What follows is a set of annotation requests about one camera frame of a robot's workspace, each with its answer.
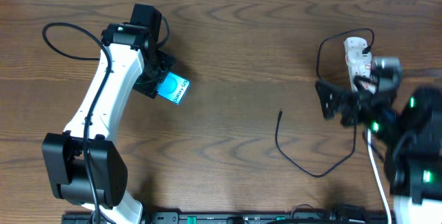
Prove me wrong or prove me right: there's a Galaxy S25 smartphone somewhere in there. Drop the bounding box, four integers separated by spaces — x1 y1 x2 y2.
157 73 191 104

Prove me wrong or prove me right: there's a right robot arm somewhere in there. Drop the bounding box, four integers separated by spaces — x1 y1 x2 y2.
315 75 441 223

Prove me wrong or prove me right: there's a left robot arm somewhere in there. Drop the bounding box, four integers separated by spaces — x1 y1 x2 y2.
42 4 187 223

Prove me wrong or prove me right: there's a white charger plug adapter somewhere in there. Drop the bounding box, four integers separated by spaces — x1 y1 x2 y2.
344 37 370 54

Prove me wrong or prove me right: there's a white power strip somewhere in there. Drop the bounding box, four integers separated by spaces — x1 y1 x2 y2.
345 49 372 92

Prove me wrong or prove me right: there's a black charging cable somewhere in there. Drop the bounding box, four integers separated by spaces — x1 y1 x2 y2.
275 28 375 178

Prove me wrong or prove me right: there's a black left camera cable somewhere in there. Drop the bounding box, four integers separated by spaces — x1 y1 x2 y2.
41 22 113 224

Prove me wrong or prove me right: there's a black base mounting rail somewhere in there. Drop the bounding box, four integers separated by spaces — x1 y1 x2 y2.
61 211 394 224

